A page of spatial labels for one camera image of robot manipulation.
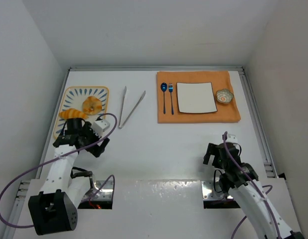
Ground striped orange croissant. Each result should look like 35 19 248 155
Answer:
59 108 88 120

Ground round glazed bread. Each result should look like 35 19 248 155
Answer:
82 96 103 115

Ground metal tongs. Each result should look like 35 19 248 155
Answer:
118 86 146 129

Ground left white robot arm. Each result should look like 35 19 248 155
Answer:
28 118 110 236

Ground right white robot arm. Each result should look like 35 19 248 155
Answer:
203 142 304 239

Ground blue patterned rectangular tray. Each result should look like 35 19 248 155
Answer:
53 86 110 139

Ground small flower-shaped dish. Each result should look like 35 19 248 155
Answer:
216 89 234 104

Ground white square plate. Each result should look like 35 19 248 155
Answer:
176 82 217 114

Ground orange cloth placemat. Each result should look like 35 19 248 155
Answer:
156 71 241 123

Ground blue fork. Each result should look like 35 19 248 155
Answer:
168 83 174 115

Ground blue spoon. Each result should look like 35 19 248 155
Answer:
160 82 167 114

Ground black thin cable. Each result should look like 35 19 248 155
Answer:
213 169 224 194

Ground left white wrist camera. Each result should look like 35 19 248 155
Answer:
91 119 110 134

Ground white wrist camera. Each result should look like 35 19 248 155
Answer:
91 119 110 134
222 133 238 144

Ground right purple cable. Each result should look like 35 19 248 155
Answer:
222 131 282 239

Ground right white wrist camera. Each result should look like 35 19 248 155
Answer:
222 133 238 144

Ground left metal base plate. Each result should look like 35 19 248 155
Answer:
81 179 115 203

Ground aluminium frame rail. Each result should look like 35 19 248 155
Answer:
69 65 244 72

